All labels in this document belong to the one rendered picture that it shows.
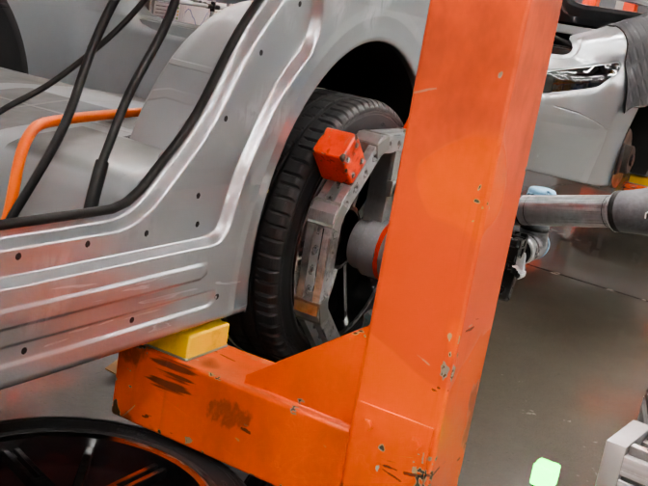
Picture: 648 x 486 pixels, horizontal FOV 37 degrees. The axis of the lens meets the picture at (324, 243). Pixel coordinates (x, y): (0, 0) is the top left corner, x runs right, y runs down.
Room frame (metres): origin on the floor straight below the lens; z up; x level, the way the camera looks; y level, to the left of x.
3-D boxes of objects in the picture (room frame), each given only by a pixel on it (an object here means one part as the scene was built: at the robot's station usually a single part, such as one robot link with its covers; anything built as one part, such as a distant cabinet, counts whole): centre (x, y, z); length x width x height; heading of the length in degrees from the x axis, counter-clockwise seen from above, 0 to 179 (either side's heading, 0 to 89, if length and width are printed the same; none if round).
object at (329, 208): (2.22, -0.11, 0.85); 0.54 x 0.07 x 0.54; 152
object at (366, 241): (2.18, -0.17, 0.85); 0.21 x 0.14 x 0.14; 62
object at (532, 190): (2.51, -0.52, 0.95); 0.11 x 0.08 x 0.11; 132
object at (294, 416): (1.75, 0.09, 0.69); 0.52 x 0.17 x 0.35; 62
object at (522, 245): (2.38, -0.46, 0.86); 0.12 x 0.08 x 0.09; 152
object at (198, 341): (1.83, 0.25, 0.71); 0.14 x 0.14 x 0.05; 62
